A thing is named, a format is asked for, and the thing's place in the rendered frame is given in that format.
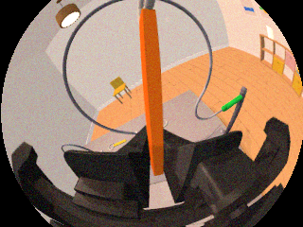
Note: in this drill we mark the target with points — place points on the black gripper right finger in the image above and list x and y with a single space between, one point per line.
181 158

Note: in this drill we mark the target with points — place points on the orange handle with grey tip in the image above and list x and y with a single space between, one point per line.
152 87

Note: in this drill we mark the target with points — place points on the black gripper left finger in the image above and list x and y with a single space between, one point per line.
130 164

